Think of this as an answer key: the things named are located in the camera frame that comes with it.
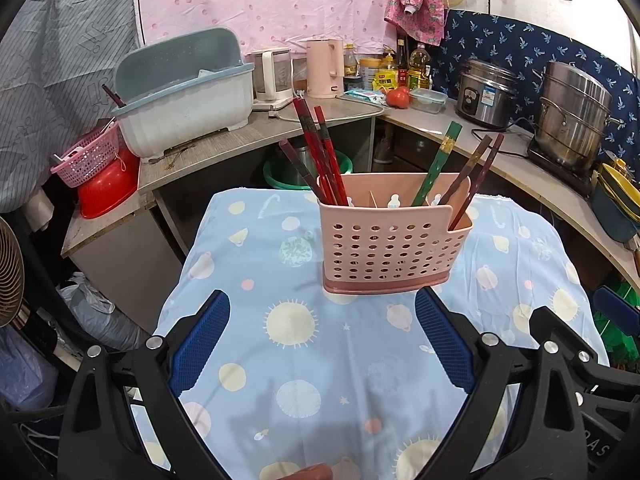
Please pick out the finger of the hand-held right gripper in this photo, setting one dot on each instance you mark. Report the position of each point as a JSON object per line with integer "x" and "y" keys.
{"x": 545, "y": 325}
{"x": 617, "y": 307}

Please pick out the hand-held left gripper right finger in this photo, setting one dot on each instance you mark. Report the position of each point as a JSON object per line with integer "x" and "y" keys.
{"x": 445, "y": 345}

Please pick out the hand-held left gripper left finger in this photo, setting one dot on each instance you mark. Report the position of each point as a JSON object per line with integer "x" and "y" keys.
{"x": 200, "y": 345}

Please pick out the pink perforated utensil holder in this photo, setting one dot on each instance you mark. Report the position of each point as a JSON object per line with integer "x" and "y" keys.
{"x": 390, "y": 250}

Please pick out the maroon chopstick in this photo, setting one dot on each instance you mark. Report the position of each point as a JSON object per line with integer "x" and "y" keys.
{"x": 486, "y": 160}
{"x": 295, "y": 162}

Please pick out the green chopstick gold label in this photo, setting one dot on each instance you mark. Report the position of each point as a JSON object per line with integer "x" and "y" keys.
{"x": 440, "y": 157}

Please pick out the grey plastic bag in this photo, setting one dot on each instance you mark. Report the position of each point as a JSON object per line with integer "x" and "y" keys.
{"x": 100, "y": 315}

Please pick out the blue printed tablecloth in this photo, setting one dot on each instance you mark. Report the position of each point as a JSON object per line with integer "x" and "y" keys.
{"x": 300, "y": 260}

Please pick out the black induction cooker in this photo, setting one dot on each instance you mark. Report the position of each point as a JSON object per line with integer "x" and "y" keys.
{"x": 550, "y": 165}

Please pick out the red plastic basin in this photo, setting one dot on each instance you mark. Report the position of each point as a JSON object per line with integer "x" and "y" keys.
{"x": 107, "y": 195}

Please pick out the blue plastic bag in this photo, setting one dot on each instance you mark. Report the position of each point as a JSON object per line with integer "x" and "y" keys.
{"x": 25, "y": 370}

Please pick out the green plastic basin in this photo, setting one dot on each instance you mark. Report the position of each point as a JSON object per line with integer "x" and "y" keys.
{"x": 280, "y": 172}

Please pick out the steel steamer pot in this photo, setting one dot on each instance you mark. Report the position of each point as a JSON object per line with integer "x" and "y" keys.
{"x": 575, "y": 115}

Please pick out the electric fan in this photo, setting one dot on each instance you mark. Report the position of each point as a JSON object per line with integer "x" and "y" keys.
{"x": 10, "y": 280}

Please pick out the wood-grain side table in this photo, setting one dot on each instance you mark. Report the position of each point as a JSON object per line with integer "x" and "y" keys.
{"x": 215, "y": 142}

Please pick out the white paper roll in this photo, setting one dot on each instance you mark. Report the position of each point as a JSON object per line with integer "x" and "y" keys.
{"x": 39, "y": 209}

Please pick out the small pink mesh basket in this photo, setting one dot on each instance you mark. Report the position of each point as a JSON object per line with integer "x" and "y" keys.
{"x": 87, "y": 160}

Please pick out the beige curved counter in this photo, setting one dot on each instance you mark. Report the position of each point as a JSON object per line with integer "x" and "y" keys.
{"x": 440, "y": 125}

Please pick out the silver rice cooker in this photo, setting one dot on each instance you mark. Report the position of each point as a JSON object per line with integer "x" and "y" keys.
{"x": 487, "y": 95}

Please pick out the white dish drainer teal lid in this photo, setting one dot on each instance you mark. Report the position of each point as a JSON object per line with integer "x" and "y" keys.
{"x": 185, "y": 105}

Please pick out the clear food container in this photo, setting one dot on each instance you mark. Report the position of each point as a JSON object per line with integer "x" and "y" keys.
{"x": 427, "y": 101}

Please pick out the red tomato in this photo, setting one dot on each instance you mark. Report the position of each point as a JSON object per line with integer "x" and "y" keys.
{"x": 398, "y": 97}

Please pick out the blue wet wipes pack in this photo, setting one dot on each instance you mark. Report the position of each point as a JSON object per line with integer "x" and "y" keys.
{"x": 365, "y": 96}

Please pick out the dark chopsticks bundle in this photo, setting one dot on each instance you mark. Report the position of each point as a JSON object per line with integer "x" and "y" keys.
{"x": 112, "y": 96}

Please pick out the yellow seasoning packet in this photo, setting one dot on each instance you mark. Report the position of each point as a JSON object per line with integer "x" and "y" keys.
{"x": 386, "y": 81}

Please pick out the white glass blender jug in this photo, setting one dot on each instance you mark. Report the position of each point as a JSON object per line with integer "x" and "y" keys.
{"x": 270, "y": 80}

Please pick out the cooking oil bottle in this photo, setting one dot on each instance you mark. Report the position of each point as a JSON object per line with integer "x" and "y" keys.
{"x": 419, "y": 67}

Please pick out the yellow lidded tin can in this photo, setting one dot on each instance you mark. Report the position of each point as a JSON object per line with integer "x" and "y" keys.
{"x": 370, "y": 72}

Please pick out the dark sauce bottle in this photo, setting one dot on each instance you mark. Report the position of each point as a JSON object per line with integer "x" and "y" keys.
{"x": 402, "y": 60}

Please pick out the navy leaf-print cloth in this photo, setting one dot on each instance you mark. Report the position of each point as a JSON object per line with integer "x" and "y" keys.
{"x": 500, "y": 40}

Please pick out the amber bottle yellow cap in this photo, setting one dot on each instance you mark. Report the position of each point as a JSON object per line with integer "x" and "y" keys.
{"x": 351, "y": 62}

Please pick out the grey striped curtain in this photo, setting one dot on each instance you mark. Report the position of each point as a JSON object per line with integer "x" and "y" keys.
{"x": 50, "y": 85}

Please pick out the pink electric kettle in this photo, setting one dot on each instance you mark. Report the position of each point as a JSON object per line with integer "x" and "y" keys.
{"x": 322, "y": 67}

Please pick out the pink floral garment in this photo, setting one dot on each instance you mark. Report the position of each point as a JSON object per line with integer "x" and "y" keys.
{"x": 417, "y": 0}

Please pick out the pink dotted curtain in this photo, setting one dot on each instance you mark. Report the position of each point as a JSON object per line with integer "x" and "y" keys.
{"x": 275, "y": 0}

